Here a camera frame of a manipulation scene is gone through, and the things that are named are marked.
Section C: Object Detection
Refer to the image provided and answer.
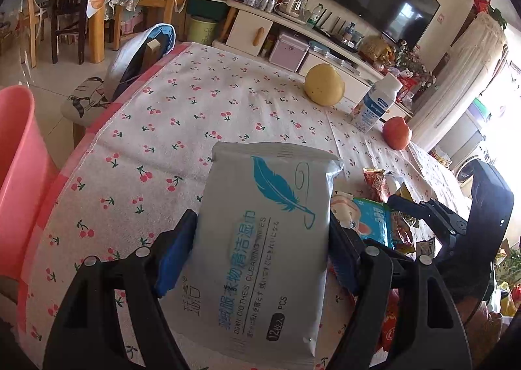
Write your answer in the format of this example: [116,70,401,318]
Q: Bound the light wooden chair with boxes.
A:
[16,0,47,69]

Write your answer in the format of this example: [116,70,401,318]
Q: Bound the grey wet wipes packet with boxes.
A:
[157,141,345,368]

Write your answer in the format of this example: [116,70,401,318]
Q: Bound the artificial flower bouquet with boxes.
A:
[397,40,436,83]

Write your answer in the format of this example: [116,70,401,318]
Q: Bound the white washing machine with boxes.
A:
[448,138,493,183]

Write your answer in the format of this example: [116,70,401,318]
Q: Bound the yellow pear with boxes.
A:
[304,64,345,107]

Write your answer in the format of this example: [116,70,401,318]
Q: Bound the glass electric kettle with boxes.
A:
[285,0,310,22]

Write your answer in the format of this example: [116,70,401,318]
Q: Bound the person's right forearm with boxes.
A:
[458,299,505,354]

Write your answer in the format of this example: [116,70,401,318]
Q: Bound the stool with cartoon cushion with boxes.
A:
[61,77,112,147]

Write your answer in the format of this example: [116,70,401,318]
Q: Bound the pink plastic bin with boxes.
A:
[0,85,60,306]

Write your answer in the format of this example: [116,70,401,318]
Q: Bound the dark wooden chair lace cover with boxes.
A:
[49,0,90,65]

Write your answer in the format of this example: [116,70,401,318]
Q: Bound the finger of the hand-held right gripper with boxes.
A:
[387,194,469,240]

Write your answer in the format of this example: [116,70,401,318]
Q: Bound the pink storage box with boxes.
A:
[269,33,312,73]

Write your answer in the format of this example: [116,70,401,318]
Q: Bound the teal cartoon snack packet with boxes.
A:
[331,193,395,249]

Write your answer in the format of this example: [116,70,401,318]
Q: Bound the cream tv cabinet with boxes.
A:
[212,0,412,118]

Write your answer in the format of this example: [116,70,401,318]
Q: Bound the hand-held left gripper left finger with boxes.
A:
[43,209,198,370]

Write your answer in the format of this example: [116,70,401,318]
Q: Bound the gold gift bag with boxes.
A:
[360,36,397,65]

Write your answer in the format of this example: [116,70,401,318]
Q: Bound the yellow snack wrapper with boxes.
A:
[393,185,420,228]

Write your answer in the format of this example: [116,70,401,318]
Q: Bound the red apple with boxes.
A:
[382,117,413,151]

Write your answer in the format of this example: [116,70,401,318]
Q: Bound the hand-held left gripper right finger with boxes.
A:
[326,213,469,370]

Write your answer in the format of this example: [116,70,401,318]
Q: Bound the light green bin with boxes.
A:
[187,16,218,45]

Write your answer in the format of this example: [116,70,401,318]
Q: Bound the white milk bottle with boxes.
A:
[351,73,403,135]

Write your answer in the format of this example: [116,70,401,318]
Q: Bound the orange snack packet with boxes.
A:
[362,168,385,202]

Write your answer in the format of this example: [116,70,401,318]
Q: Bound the cream curtain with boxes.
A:
[407,12,509,151]

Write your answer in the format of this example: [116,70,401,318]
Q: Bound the red snack packet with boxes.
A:
[374,289,401,354]

